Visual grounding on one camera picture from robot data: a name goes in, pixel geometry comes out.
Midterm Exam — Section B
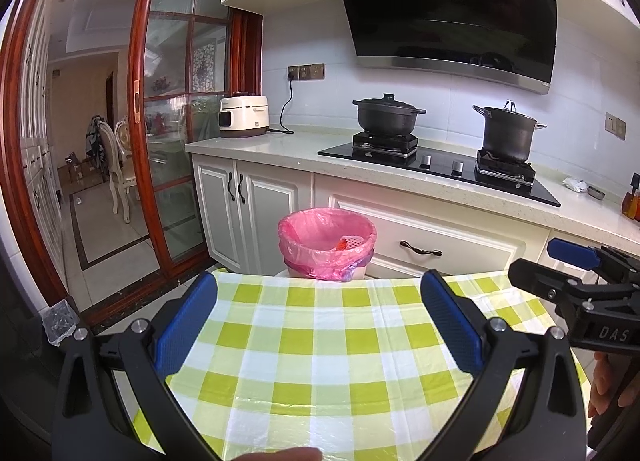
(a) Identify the white dining chair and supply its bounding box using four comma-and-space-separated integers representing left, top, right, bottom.
97, 121, 138, 214
115, 116, 147, 192

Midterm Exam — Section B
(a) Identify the dark patterned garment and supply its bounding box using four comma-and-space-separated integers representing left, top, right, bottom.
85, 115, 108, 182

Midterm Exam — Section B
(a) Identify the white bin with pink bag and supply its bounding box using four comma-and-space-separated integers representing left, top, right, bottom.
277, 208, 377, 282

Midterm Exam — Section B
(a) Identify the orange bottle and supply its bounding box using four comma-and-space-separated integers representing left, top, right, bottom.
621, 176, 640, 219

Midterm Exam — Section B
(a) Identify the steel stockpot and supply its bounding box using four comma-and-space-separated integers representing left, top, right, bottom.
472, 100, 548, 163

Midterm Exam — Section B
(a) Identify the red wooden door frame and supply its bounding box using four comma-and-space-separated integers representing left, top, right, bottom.
0, 0, 166, 329

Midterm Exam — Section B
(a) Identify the sliding glass door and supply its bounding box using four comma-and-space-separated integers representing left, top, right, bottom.
127, 0, 263, 277

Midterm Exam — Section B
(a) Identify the black power cable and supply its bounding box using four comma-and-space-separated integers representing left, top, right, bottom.
279, 76, 296, 134

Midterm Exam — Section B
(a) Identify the wall socket panel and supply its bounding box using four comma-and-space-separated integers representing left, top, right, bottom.
287, 64, 326, 81

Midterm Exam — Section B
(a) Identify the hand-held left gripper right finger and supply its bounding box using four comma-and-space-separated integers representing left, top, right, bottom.
420, 269, 588, 461

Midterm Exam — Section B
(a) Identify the person's left hand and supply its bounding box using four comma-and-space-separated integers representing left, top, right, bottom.
235, 447, 323, 461

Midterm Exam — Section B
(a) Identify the black range hood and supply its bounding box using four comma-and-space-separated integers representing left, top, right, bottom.
326, 0, 560, 95

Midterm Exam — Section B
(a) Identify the white drawer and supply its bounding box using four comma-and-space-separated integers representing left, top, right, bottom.
327, 194, 536, 277

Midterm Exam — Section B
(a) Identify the black glass gas hob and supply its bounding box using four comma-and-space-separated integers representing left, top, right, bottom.
317, 134, 562, 207

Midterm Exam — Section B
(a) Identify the person's right hand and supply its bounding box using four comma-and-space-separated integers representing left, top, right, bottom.
587, 352, 626, 418

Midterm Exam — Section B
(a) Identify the white hallway cabinet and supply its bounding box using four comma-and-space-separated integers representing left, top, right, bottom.
17, 0, 68, 287

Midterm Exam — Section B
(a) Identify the white rice cooker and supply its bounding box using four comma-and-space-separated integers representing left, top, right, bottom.
217, 94, 272, 139

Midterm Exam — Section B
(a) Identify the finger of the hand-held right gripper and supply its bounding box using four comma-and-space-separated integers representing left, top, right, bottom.
547, 237, 640, 282
507, 258, 601, 307

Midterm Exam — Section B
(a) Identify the wall switch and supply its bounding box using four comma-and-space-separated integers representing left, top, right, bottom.
605, 112, 627, 141

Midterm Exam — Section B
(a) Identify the clear plastic bag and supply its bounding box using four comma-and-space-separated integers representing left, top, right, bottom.
42, 297, 81, 346

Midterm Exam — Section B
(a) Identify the white kitchen base cabinet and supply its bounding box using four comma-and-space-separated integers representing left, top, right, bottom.
185, 126, 640, 287

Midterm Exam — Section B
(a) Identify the black casserole pot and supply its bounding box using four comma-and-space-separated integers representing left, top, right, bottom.
352, 93, 427, 136

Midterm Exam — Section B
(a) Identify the green checked tablecloth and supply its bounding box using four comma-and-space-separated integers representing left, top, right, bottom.
112, 268, 591, 461

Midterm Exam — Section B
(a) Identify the brown cardboard box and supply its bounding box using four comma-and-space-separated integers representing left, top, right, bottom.
64, 151, 96, 184

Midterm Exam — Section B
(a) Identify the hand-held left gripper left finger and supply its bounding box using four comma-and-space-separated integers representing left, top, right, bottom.
52, 271, 219, 461

